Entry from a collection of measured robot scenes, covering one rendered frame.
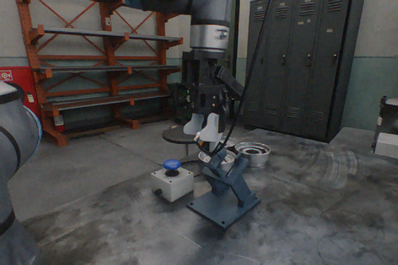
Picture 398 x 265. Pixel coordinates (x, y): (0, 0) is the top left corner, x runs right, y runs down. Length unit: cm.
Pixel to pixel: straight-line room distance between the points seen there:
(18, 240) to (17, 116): 19
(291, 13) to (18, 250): 346
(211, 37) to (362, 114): 345
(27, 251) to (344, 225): 52
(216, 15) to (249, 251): 40
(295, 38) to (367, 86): 110
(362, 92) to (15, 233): 370
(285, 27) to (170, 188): 322
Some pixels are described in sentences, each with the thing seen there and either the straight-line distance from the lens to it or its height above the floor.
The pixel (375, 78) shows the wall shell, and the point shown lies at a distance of 375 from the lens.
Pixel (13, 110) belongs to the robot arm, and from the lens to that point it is 48.
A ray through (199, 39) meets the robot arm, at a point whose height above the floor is 113.
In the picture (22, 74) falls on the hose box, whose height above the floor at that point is 90.
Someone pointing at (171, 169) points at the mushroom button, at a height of 86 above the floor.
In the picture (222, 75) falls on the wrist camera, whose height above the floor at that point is 106.
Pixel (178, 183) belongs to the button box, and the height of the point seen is 84.
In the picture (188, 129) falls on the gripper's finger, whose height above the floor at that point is 95.
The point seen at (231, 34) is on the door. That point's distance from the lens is 459.
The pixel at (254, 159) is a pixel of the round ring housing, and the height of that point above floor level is 83.
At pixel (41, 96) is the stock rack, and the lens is 400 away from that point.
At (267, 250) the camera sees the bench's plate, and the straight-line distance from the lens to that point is 44.
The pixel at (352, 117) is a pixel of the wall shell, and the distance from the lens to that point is 384.
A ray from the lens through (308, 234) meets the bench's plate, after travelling 50.
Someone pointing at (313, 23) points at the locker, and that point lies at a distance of 344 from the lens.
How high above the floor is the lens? 109
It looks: 17 degrees down
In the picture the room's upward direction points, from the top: straight up
